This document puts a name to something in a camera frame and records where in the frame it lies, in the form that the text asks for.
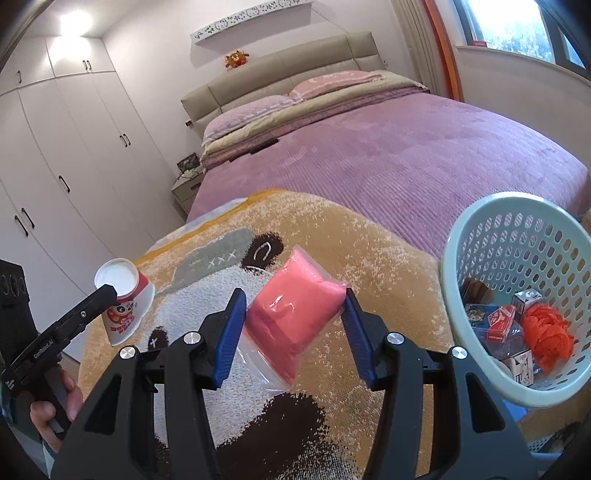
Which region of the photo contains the person's left hand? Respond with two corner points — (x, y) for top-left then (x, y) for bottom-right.
(30, 369), (85, 455)

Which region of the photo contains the red white paper cup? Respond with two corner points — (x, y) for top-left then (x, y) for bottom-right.
(94, 258), (156, 348)

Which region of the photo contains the dark framed window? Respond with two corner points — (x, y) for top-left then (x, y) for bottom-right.
(452, 0), (591, 80)

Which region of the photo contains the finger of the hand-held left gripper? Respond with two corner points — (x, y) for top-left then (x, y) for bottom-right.
(11, 285), (119, 371)

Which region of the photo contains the orange crumpled plastic bag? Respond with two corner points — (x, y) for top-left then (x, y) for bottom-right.
(521, 302), (576, 376)

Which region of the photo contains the white wardrobe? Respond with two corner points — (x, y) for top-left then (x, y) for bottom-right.
(0, 37), (186, 366)

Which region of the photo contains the beige padded headboard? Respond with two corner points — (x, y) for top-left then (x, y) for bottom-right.
(180, 31), (387, 136)

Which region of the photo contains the beige curtain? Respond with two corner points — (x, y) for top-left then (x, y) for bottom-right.
(396, 0), (445, 96)

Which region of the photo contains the white carved wall shelf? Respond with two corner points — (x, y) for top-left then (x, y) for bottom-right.
(189, 0), (317, 47)

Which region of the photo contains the orange curtain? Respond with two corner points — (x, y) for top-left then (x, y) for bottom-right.
(422, 0), (465, 103)

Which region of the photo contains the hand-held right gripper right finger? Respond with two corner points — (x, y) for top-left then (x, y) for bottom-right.
(342, 288), (539, 480)

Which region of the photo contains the printed tan blanket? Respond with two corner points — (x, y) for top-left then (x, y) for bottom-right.
(78, 188), (555, 480)

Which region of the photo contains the white black printed box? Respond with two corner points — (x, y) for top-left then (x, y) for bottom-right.
(512, 289), (544, 320)

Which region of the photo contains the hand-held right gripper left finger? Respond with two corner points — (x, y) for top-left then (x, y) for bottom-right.
(50, 288), (247, 480)

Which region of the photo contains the brown box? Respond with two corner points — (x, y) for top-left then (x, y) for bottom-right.
(461, 278), (489, 306)

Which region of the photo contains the pink pillow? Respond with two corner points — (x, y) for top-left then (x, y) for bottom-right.
(288, 69), (376, 101)
(202, 95), (296, 144)

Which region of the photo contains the pink packet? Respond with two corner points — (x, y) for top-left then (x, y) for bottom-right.
(240, 244), (348, 396)

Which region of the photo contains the folded beige quilt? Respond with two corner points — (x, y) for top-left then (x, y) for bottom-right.
(201, 69), (432, 172)

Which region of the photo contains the bed with purple bedspread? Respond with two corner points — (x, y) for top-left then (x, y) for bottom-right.
(187, 69), (591, 259)

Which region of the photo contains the grey nightstand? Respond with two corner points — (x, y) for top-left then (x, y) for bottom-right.
(171, 177), (205, 217)

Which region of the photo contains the red box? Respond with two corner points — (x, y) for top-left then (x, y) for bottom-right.
(479, 305), (519, 345)

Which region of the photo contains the light green plastic basket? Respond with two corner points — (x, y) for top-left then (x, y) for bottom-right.
(440, 191), (591, 409)

